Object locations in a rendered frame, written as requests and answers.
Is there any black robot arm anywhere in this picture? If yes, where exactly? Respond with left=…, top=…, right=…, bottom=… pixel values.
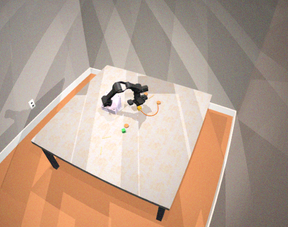
left=101, top=81, right=148, bottom=107

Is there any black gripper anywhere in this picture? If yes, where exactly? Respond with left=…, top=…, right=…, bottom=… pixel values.
left=127, top=94, right=148, bottom=106

